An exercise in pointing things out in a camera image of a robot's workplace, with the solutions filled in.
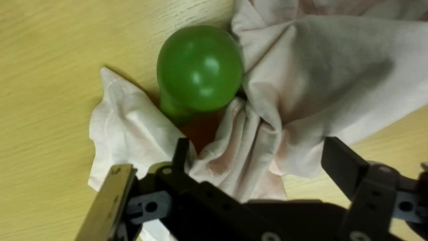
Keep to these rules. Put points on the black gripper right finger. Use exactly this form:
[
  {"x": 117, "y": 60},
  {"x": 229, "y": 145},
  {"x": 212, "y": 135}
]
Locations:
[{"x": 375, "y": 202}]

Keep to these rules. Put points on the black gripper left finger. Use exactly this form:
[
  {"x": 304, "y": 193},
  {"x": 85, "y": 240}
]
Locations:
[{"x": 188, "y": 206}]

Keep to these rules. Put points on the light pink shirt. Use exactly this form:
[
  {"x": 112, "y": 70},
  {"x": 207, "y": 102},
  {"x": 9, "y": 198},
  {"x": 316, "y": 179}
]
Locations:
[{"x": 322, "y": 81}]

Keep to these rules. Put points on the green pear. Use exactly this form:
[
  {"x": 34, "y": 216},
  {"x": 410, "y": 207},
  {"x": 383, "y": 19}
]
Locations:
[{"x": 201, "y": 72}]

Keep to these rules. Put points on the metal mount bracket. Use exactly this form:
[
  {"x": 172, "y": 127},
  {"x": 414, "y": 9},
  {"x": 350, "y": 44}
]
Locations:
[{"x": 108, "y": 206}]

